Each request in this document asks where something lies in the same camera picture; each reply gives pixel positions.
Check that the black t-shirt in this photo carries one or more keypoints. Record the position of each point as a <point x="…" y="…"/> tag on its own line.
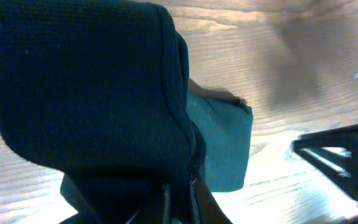
<point x="101" y="91"/>

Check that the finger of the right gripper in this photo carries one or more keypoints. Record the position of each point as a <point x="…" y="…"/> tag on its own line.
<point x="335" y="153"/>

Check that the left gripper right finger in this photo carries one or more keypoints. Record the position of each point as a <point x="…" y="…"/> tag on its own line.
<point x="203" y="207"/>

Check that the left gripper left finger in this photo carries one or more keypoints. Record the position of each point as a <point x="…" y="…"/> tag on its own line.
<point x="118" y="204"/>

